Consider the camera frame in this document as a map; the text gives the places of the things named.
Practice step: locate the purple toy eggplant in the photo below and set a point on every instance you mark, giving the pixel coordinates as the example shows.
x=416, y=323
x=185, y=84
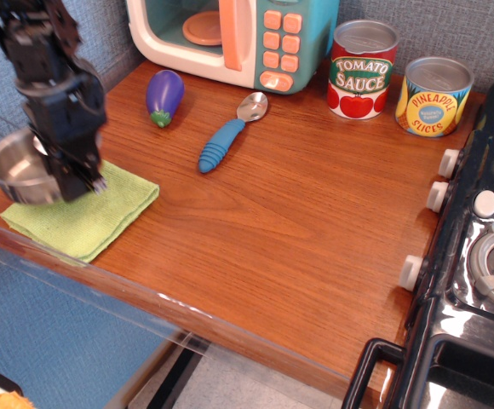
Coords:
x=164, y=94

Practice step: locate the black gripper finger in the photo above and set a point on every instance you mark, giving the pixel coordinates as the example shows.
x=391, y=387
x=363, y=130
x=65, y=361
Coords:
x=75, y=180

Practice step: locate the white round stove button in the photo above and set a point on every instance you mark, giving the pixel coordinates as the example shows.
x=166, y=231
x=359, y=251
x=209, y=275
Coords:
x=484, y=204

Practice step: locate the black toy stove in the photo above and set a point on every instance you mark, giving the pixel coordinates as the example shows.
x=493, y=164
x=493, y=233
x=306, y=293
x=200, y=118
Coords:
x=449, y=345

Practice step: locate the orange toy plate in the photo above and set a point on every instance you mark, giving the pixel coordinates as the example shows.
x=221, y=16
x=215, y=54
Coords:
x=203, y=29

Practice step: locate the orange object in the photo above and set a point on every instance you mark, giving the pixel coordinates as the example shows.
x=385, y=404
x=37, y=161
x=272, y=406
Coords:
x=12, y=400

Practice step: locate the black oven door handle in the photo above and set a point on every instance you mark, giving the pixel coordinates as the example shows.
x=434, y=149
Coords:
x=375, y=350

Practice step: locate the pineapple slices can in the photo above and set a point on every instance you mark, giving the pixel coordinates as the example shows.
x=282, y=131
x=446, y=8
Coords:
x=433, y=96

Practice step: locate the toy microwave oven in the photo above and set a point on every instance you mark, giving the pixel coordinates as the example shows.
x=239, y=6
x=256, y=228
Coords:
x=272, y=46

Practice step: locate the clear acrylic barrier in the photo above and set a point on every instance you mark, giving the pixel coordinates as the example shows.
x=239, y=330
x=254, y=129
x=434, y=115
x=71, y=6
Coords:
x=65, y=344

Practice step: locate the stainless steel pot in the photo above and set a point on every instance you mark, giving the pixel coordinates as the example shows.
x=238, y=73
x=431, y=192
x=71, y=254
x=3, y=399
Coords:
x=17, y=172

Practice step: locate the white stove knob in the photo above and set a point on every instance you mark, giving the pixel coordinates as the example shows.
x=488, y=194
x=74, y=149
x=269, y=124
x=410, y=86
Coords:
x=436, y=195
x=410, y=271
x=448, y=163

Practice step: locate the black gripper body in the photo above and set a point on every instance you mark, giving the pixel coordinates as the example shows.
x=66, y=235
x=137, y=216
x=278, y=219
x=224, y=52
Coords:
x=66, y=116

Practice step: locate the green folded cloth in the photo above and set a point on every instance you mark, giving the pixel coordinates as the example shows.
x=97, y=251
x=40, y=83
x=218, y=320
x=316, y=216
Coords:
x=82, y=229

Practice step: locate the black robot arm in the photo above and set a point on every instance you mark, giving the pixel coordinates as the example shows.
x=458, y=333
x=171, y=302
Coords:
x=40, y=39

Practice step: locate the tomato sauce can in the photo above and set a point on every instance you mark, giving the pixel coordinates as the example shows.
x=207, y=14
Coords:
x=361, y=66

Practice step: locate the blue handled metal spoon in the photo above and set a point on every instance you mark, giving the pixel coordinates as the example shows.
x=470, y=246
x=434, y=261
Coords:
x=252, y=108

